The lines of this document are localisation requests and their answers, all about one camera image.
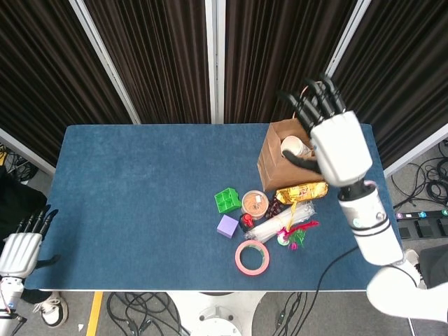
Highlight person in black clothes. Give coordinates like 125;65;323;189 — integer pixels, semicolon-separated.
418;244;448;290
0;167;57;305

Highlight white paper cup flower print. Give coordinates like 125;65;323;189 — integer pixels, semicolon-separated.
281;135;314;158

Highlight black foot pedal unit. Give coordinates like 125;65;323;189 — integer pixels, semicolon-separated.
398;218;448;241

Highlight clear plastic bag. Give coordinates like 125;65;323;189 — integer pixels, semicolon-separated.
244;201;318;244

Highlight yellow floor tape strip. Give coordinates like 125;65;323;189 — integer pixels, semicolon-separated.
85;292;104;336

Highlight colourful feather shuttlecock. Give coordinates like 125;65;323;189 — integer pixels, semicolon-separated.
276;201;320;251

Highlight clear tub of rubber bands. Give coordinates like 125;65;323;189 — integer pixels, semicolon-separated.
241;190;270;221

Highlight brown paper bag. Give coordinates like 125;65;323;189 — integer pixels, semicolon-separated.
257;83;351;193

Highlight black floor cable bundle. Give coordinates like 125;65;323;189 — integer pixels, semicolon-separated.
390;139;448;207
251;292;316;336
104;292;192;336
0;143;39;185

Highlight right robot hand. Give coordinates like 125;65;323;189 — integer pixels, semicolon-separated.
276;73;374;188

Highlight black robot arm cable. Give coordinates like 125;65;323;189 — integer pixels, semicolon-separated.
304;244;361;336

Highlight purple foam cube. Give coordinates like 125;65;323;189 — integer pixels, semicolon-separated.
216;214;240;240

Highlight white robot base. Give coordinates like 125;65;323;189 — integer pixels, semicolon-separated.
167;290;267;336

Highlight red tape roll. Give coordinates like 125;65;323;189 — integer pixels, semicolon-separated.
234;239;271;277

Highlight gold foil snack packet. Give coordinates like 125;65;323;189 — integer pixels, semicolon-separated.
274;181;330;205

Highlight dark brown pleated curtain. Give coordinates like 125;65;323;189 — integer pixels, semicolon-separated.
85;0;212;124
332;0;448;169
0;0;133;168
224;0;358;124

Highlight blue velvet table cover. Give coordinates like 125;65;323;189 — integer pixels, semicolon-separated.
24;124;414;292

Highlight green plastic grid block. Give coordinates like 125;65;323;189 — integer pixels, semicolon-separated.
213;188;242;214

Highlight dark purple grape bunch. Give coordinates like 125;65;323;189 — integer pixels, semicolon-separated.
265;197;284;220

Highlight white partition frame post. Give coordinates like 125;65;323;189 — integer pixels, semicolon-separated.
383;124;448;179
69;0;141;125
320;0;372;85
0;126;56;178
204;0;227;124

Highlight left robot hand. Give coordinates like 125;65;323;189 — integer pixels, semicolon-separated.
0;204;60;277

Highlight black bottle with red cap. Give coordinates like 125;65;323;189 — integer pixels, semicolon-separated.
238;213;256;234

